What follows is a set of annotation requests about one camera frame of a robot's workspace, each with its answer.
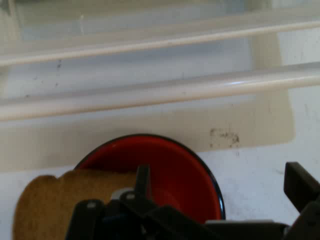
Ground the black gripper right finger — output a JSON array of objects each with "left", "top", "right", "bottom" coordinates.
[{"left": 283, "top": 161, "right": 320, "bottom": 240}]

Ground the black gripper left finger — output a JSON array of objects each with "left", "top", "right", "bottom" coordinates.
[{"left": 65, "top": 163, "right": 222, "bottom": 240}]

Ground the brown toast bread slice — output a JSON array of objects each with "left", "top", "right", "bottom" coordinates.
[{"left": 13, "top": 168, "right": 139, "bottom": 240}]

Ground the red bowl with black rim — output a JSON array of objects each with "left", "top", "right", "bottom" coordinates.
[{"left": 74, "top": 134, "right": 226, "bottom": 222}]

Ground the white toy oven cabinet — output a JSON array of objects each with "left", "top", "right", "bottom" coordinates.
[{"left": 0, "top": 0, "right": 320, "bottom": 173}]

